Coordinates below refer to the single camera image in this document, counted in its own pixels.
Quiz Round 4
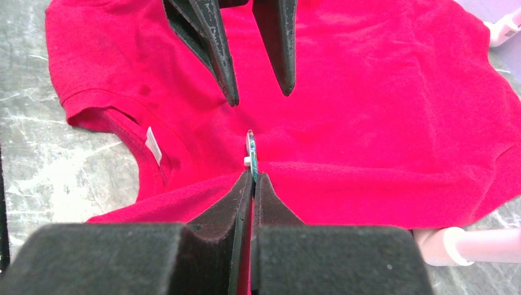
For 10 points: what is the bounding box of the left white PVC pole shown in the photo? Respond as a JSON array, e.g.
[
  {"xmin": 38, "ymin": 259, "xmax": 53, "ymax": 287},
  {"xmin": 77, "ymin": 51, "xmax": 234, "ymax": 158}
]
[{"xmin": 484, "ymin": 8, "xmax": 520, "ymax": 48}]

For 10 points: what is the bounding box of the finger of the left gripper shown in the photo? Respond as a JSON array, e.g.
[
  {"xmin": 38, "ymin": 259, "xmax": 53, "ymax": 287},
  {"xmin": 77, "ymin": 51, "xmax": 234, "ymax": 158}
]
[
  {"xmin": 253, "ymin": 0, "xmax": 297, "ymax": 96},
  {"xmin": 163, "ymin": 0, "xmax": 239, "ymax": 107}
]

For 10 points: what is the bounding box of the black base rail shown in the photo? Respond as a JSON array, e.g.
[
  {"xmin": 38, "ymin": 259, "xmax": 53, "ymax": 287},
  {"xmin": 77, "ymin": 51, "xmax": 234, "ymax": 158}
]
[{"xmin": 0, "ymin": 166, "xmax": 10, "ymax": 278}]

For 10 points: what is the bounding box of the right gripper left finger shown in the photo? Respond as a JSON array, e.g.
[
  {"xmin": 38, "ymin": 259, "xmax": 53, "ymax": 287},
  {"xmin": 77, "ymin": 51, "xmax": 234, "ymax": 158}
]
[{"xmin": 1, "ymin": 172, "xmax": 253, "ymax": 294}]

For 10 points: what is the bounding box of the red t-shirt garment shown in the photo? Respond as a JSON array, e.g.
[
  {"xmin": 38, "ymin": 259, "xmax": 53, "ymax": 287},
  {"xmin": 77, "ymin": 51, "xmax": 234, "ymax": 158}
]
[{"xmin": 45, "ymin": 1, "xmax": 520, "ymax": 231}]

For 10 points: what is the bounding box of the right white jointed PVC pole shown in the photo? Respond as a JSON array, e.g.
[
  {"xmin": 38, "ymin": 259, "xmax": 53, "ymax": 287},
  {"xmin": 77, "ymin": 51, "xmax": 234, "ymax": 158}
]
[{"xmin": 413, "ymin": 227, "xmax": 520, "ymax": 266}]

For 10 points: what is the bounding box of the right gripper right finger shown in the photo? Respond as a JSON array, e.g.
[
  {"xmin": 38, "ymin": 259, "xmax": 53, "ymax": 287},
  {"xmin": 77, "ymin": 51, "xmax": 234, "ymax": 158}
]
[{"xmin": 251, "ymin": 173, "xmax": 433, "ymax": 294}]

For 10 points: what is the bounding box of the white garment neck label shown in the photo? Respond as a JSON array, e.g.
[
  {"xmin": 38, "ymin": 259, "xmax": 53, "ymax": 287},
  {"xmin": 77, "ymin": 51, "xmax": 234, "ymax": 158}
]
[{"xmin": 145, "ymin": 127, "xmax": 162, "ymax": 166}]

